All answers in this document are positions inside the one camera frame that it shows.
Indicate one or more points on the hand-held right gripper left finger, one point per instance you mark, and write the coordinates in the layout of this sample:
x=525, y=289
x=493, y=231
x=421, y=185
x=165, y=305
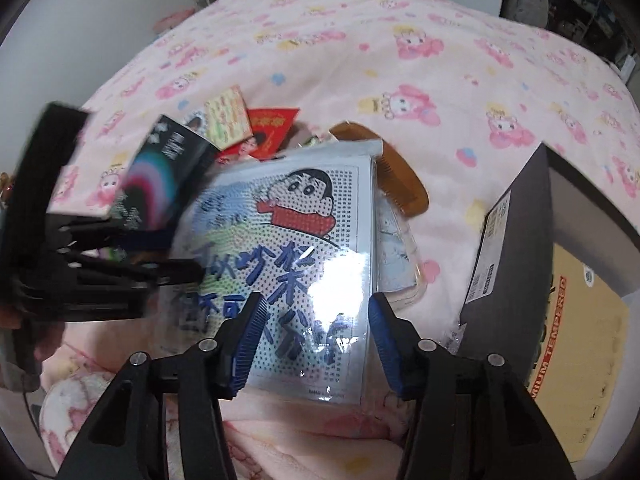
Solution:
x=247, y=345

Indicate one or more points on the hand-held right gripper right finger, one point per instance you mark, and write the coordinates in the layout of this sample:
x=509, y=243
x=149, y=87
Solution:
x=387, y=345

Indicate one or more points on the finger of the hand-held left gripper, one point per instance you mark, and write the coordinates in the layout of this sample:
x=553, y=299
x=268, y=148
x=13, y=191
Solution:
x=170, y=271
x=100, y=240

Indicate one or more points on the clear plastic bag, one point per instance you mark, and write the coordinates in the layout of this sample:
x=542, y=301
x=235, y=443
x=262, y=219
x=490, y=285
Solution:
x=454, y=340

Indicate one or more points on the black box with rainbow print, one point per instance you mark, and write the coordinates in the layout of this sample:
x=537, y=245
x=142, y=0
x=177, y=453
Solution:
x=165, y=175

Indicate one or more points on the clear pack with blue drawing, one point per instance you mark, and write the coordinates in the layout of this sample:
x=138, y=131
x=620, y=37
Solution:
x=400, y=250

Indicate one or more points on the cartoon print craft pack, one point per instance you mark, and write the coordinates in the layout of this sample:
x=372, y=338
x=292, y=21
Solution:
x=310, y=220

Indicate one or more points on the large black container box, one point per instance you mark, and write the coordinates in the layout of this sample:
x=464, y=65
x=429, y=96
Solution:
x=515, y=240

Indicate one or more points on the person's left hand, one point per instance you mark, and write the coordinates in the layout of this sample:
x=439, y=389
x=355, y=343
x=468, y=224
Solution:
x=30, y=337

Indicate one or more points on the wooden comb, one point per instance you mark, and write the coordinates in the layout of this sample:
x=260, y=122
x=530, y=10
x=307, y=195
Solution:
x=400, y=185

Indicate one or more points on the green patterned card packet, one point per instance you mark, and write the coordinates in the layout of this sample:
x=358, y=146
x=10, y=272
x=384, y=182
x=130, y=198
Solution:
x=227, y=117

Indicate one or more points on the red envelope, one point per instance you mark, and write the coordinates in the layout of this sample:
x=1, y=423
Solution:
x=272, y=125

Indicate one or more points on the brown cardboard pack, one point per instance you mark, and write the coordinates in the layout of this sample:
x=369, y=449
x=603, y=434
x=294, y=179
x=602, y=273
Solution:
x=585, y=350

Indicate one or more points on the pink printed blanket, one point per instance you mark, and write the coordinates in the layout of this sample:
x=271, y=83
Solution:
x=350, y=60

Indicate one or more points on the cluttered shelf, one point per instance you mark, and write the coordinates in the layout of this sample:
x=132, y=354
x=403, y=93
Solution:
x=575, y=5

